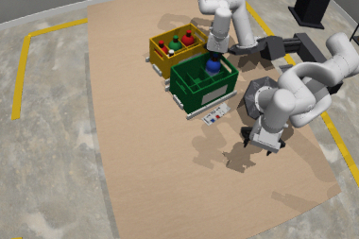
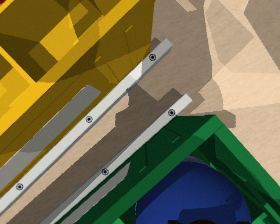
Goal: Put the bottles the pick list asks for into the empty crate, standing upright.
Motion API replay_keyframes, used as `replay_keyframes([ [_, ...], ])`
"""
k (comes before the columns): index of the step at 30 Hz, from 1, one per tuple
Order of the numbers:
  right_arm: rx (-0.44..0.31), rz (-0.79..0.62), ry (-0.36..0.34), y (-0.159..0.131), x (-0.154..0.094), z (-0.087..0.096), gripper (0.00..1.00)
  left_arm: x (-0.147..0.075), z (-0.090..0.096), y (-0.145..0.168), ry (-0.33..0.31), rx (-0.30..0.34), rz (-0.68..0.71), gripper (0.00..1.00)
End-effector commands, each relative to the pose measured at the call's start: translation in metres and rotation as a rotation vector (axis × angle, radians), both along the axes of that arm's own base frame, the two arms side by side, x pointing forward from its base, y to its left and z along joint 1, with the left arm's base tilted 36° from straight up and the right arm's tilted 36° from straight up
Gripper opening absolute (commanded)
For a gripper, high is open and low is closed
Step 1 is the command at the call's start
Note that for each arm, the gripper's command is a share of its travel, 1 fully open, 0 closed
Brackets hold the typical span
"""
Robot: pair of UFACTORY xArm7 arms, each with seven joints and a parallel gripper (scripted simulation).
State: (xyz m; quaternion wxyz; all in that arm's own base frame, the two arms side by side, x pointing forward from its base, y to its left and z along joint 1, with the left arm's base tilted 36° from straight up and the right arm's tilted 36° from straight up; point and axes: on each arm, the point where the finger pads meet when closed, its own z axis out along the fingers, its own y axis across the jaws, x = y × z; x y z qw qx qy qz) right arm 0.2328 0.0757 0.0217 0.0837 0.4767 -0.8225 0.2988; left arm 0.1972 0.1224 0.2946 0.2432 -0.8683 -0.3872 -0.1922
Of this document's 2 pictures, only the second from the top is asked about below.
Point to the yellow crate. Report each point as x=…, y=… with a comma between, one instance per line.
x=58, y=60

